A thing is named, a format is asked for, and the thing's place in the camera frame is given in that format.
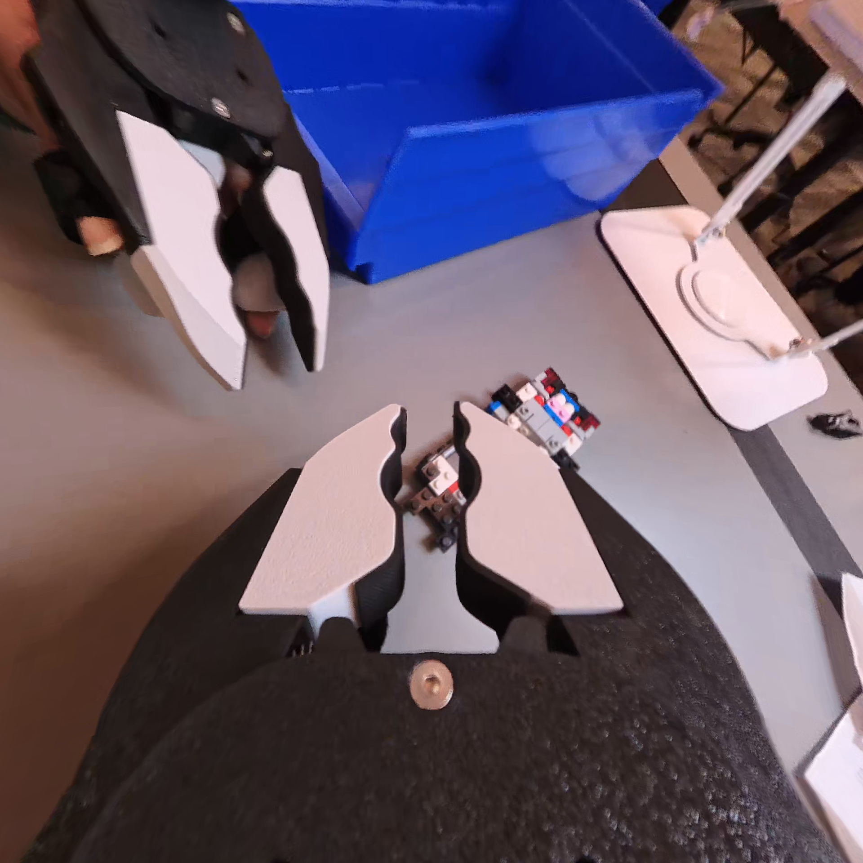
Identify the small black brick piece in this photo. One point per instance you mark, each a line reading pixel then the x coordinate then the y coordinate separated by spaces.
pixel 836 424

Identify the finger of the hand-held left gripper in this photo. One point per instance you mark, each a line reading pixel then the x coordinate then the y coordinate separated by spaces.
pixel 175 229
pixel 304 256

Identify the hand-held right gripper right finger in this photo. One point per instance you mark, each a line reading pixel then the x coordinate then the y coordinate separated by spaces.
pixel 540 540

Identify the large blue plastic bin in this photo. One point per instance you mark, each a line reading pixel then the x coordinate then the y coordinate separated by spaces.
pixel 540 122

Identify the white book stand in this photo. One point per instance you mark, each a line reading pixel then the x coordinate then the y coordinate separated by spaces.
pixel 755 364

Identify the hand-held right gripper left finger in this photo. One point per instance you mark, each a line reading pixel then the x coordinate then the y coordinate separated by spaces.
pixel 324 540

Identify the brick car model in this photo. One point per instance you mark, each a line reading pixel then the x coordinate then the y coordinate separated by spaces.
pixel 546 411

